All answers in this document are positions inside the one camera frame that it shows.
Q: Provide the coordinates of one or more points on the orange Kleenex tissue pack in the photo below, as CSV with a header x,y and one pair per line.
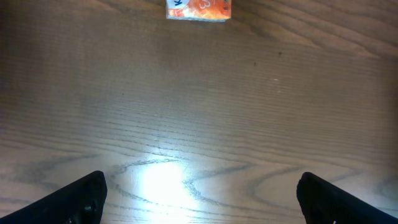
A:
x,y
199,10

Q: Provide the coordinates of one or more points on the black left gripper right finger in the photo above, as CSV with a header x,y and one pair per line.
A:
x,y
324,203

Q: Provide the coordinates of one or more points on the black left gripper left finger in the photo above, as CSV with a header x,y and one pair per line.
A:
x,y
81,201

